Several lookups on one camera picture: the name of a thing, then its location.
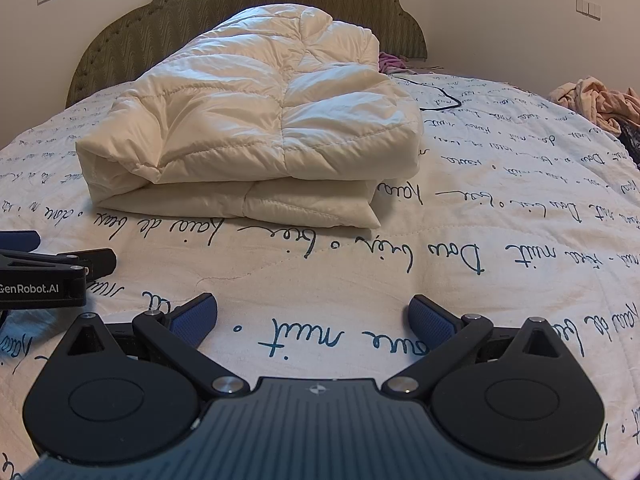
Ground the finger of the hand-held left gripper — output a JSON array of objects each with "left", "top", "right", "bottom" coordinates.
[
  {"left": 0, "top": 230, "right": 41, "bottom": 252},
  {"left": 0, "top": 248, "right": 117, "bottom": 281}
]

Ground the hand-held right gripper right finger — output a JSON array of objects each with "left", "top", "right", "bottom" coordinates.
[{"left": 382, "top": 295, "right": 568, "bottom": 401}]

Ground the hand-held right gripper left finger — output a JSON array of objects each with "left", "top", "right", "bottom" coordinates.
[{"left": 65, "top": 292, "right": 249, "bottom": 401}]

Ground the white puffer jacket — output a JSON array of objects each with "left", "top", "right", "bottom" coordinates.
[{"left": 75, "top": 4, "right": 425, "bottom": 230}]

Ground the pink clothes pile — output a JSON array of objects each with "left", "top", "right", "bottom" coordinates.
[{"left": 547, "top": 77, "right": 640, "bottom": 136}]

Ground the white script-printed blanket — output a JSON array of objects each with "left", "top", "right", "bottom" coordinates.
[{"left": 0, "top": 72, "right": 640, "bottom": 480}]

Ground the green upholstered headboard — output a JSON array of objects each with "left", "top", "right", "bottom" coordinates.
[{"left": 65, "top": 0, "right": 429, "bottom": 109}]

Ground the purple cloth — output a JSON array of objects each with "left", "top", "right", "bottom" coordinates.
[{"left": 378, "top": 51, "right": 408, "bottom": 75}]

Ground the dark blue cloth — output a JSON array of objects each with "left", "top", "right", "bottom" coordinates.
[{"left": 617, "top": 125, "right": 640, "bottom": 166}]

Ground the black charger cable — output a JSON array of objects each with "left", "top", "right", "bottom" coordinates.
[{"left": 392, "top": 72, "right": 463, "bottom": 112}]

